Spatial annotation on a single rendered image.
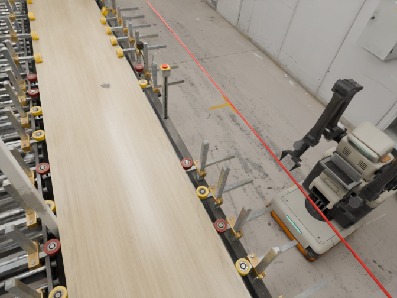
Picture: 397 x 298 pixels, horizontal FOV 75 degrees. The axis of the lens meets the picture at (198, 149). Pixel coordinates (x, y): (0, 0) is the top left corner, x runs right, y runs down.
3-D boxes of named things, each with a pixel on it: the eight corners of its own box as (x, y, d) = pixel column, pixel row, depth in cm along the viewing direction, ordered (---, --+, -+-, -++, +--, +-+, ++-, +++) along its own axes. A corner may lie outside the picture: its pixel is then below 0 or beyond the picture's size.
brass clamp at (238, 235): (232, 218, 168) (233, 214, 164) (243, 236, 160) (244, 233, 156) (224, 222, 166) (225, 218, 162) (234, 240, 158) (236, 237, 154)
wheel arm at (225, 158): (232, 155, 204) (233, 152, 201) (234, 158, 202) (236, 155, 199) (182, 171, 189) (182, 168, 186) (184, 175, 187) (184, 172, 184)
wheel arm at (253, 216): (269, 207, 176) (271, 204, 172) (272, 211, 174) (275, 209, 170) (214, 232, 160) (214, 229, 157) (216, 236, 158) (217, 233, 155)
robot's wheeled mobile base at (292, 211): (309, 182, 288) (319, 169, 269) (355, 230, 254) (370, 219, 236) (263, 207, 262) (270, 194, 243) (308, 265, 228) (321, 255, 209)
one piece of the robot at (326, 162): (324, 165, 193) (338, 146, 177) (353, 194, 178) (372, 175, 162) (309, 172, 187) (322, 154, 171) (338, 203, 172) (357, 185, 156)
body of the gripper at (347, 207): (352, 220, 143) (363, 211, 140) (337, 206, 149) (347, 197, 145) (356, 217, 148) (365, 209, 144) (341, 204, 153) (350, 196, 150)
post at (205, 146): (199, 180, 202) (207, 138, 166) (201, 183, 200) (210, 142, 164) (195, 181, 201) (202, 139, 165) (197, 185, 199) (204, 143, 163)
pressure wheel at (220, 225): (218, 241, 156) (221, 233, 148) (208, 232, 159) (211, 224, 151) (227, 232, 160) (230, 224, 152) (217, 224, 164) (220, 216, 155)
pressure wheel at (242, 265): (241, 282, 142) (247, 277, 134) (229, 274, 145) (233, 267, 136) (248, 269, 147) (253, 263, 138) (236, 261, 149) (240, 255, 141)
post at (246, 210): (231, 238, 175) (249, 203, 139) (234, 243, 173) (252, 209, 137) (227, 240, 173) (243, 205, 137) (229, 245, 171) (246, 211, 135)
